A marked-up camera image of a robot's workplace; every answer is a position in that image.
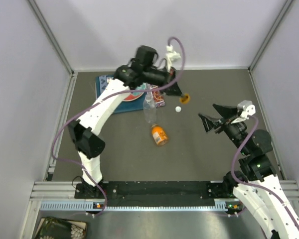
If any aluminium frame rail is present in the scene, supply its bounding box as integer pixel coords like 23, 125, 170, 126
30, 180, 299, 201

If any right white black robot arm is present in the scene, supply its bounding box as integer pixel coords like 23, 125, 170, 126
198, 101, 299, 239

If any clear bottle orange base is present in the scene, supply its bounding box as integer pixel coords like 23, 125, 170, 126
143, 95, 156, 124

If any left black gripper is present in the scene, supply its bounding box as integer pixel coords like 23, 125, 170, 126
144, 66, 184, 99

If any orange bottle cap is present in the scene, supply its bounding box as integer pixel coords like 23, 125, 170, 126
179, 93, 190, 104

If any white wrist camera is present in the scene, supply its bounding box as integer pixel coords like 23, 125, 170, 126
231, 100, 256, 124
165, 45, 181, 72

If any grey slotted cable duct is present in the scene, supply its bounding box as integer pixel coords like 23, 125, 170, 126
40, 201, 242, 212

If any red teal patterned plate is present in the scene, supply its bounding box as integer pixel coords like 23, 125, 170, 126
123, 83, 147, 102

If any orange juice bottle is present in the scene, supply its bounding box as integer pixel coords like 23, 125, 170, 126
151, 124, 169, 146

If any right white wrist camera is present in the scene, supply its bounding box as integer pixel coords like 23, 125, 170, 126
231, 100, 256, 124

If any colourful mandala napkin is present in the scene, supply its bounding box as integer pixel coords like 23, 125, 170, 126
145, 91, 165, 108

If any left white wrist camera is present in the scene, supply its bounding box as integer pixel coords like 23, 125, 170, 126
165, 45, 181, 72

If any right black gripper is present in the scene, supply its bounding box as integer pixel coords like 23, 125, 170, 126
198, 103, 250, 154

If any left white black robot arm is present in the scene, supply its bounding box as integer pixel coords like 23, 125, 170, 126
68, 45, 185, 198

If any white bottle cap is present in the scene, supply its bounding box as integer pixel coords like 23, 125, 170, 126
175, 106, 181, 112

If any blue patterned placemat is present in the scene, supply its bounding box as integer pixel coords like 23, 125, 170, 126
95, 74, 146, 114

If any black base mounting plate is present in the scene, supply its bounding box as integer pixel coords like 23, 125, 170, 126
74, 181, 235, 206

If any floral patterned box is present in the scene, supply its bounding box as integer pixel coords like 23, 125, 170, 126
33, 217, 88, 239

